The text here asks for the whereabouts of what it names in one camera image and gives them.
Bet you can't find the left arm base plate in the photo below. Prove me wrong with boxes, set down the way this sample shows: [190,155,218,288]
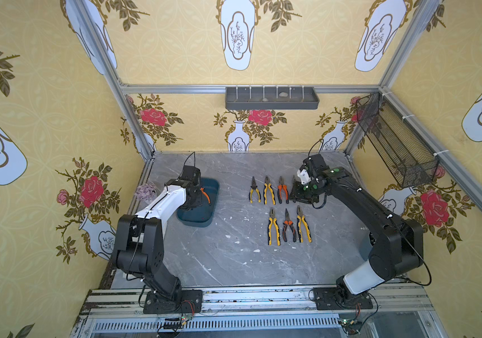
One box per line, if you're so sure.
[143,290,203,315]

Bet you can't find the orange grey pliers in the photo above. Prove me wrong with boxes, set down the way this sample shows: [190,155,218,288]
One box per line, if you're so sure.
[277,176,290,204]

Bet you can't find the yellow pliers silver head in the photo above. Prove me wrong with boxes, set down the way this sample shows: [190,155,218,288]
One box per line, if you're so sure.
[268,208,281,246]

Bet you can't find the small orange black pliers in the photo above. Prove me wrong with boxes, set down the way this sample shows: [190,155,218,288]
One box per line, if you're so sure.
[282,209,297,242]

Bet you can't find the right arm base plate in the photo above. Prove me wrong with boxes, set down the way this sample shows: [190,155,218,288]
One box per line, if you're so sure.
[311,287,373,311]

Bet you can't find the yellow black striped pliers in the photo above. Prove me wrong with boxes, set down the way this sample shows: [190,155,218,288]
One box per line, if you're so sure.
[249,177,261,204]

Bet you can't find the grey wall shelf tray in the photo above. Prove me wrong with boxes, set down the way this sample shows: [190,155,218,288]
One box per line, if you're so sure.
[225,86,320,111]

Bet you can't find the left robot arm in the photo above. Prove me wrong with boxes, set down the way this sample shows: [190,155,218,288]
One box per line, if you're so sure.
[111,179,202,306]

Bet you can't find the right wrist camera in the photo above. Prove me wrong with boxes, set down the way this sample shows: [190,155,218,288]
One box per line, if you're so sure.
[297,154,329,185]

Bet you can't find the pink flower pot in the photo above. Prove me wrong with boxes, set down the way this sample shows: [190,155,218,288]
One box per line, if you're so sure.
[135,183,159,206]

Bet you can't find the yellow wide handle pliers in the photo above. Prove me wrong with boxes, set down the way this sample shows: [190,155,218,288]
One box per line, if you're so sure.
[297,206,312,243]

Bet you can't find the teal plastic storage box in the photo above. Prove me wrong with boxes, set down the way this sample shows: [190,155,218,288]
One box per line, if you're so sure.
[176,177,220,228]

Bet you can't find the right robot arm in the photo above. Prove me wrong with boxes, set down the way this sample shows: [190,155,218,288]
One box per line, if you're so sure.
[290,163,424,299]

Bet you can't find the black wire mesh basket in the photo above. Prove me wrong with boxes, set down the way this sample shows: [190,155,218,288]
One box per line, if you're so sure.
[355,93,439,188]

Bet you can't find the aluminium front rail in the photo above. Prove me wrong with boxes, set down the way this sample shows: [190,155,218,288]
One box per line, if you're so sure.
[71,283,446,337]

